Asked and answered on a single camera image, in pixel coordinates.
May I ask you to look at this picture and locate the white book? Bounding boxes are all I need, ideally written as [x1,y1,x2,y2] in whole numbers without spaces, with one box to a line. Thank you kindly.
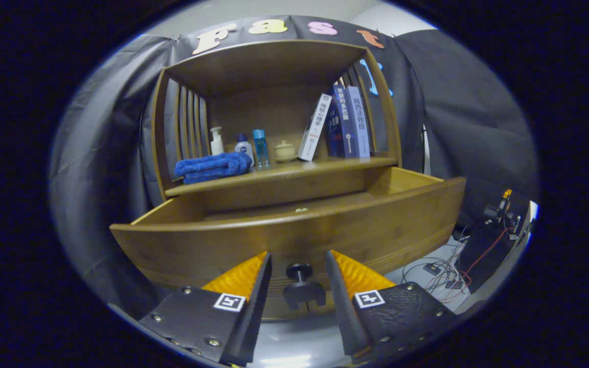
[298,93,333,162]

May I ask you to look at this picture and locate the wooden drawer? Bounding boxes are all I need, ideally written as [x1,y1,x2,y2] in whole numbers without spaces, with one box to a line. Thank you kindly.
[109,166,467,320]

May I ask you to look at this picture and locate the clear blue bottle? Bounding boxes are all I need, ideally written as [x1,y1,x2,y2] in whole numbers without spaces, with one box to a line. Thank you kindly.
[252,129,270,170]

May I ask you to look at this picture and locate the loose cable bundle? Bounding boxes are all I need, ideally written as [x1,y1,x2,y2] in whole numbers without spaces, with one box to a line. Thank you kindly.
[402,235,474,307]

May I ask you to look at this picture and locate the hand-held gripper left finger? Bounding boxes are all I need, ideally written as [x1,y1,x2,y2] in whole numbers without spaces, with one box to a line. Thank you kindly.
[139,250,273,367]

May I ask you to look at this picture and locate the folded blue towel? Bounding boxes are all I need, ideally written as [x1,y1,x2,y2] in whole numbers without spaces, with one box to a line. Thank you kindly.
[174,152,253,185]

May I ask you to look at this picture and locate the white bottle with blue cap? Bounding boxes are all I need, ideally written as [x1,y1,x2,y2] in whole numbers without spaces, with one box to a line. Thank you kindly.
[235,133,255,164]

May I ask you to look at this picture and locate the wooden cabinet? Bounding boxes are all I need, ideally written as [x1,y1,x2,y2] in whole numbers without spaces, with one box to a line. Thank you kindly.
[151,40,402,215]

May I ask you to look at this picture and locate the wooden countertop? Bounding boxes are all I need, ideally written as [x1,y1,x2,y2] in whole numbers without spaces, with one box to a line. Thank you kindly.
[164,153,398,198]

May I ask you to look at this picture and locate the black backdrop cloth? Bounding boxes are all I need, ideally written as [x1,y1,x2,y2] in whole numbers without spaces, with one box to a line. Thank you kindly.
[49,15,539,307]

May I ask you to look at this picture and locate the dark blue book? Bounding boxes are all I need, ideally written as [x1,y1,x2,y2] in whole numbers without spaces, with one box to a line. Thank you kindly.
[325,84,355,159]

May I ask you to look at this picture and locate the black drawer knob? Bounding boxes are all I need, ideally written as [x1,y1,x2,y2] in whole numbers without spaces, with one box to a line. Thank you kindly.
[282,263,327,310]

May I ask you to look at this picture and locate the light blue book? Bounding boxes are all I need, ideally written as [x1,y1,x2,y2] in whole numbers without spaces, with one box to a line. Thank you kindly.
[346,85,372,158]

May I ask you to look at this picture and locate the beige lidded teacup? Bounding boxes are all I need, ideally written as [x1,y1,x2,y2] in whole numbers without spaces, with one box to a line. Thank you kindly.
[273,140,298,163]

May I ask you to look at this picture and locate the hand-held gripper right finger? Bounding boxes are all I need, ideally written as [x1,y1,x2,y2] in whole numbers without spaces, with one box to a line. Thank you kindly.
[324,249,459,366]

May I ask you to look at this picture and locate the white pump bottle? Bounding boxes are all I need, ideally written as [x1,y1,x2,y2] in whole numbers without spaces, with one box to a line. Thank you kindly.
[210,126,225,156]

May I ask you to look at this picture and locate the black and orange device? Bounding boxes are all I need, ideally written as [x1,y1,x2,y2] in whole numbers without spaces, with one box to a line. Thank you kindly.
[483,189,523,238]

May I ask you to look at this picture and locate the red cable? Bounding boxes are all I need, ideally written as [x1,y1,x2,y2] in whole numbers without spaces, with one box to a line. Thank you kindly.
[443,227,510,302]

